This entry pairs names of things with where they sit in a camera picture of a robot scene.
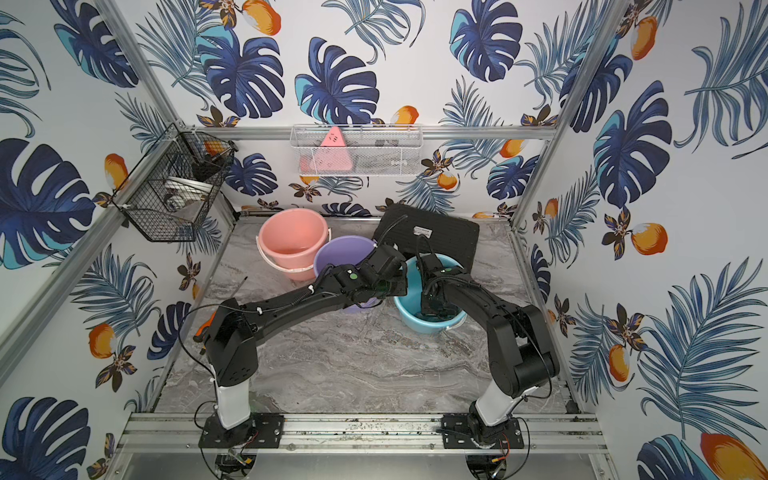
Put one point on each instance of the pink triangular object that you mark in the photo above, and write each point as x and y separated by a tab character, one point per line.
332	156

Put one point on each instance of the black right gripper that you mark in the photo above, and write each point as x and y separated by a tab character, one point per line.
427	310

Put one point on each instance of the black wire basket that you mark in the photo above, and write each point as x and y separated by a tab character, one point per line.
168	196

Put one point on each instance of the pink plastic bucket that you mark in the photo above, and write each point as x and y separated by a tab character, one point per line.
290	240

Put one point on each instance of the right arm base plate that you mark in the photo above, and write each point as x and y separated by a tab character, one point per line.
464	431

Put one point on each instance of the purple plastic bucket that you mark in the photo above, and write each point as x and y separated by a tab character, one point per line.
350	249

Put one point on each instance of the white wire shelf basket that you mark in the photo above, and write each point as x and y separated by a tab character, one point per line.
376	150

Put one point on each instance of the aluminium front rail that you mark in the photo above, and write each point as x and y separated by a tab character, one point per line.
407	434

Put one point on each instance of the orange handled screwdriver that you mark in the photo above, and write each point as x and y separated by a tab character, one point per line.
200	334

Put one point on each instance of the turquoise plastic bucket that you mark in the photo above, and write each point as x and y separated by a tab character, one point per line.
410	310

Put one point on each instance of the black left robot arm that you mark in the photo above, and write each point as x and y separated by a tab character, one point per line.
236	330

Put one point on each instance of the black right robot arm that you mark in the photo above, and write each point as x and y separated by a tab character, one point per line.
521	353

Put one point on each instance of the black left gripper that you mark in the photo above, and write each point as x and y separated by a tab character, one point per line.
395	282

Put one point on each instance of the black plastic tool case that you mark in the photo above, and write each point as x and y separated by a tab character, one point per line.
401	225

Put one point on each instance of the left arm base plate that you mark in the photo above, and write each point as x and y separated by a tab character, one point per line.
260	431

